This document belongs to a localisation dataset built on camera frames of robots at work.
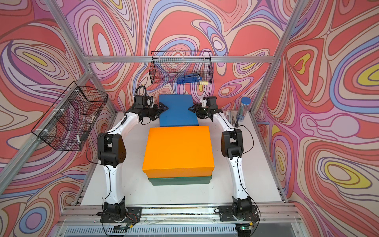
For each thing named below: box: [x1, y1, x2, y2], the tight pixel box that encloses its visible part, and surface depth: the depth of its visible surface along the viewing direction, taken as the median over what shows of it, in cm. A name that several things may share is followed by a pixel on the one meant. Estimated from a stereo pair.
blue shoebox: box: [158, 94, 199, 127], surface depth 101 cm
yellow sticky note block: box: [199, 79, 209, 85], surface depth 86 cm
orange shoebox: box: [142, 125, 215, 179], surface depth 74 cm
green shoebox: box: [148, 176, 212, 186], surface depth 77 cm
